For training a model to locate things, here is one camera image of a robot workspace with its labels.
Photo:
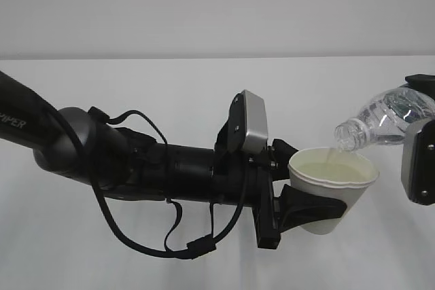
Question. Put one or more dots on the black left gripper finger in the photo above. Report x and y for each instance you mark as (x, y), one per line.
(318, 214)
(281, 156)

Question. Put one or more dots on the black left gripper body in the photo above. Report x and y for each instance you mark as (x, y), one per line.
(262, 199)

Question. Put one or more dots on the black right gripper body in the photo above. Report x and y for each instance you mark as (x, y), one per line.
(422, 83)

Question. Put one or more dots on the clear green-label water bottle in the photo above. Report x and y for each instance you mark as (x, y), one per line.
(384, 119)

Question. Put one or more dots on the white paper cup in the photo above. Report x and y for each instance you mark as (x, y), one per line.
(331, 173)

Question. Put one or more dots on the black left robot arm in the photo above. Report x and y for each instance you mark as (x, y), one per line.
(122, 164)

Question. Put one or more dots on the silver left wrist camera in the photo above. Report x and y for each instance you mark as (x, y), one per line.
(246, 128)

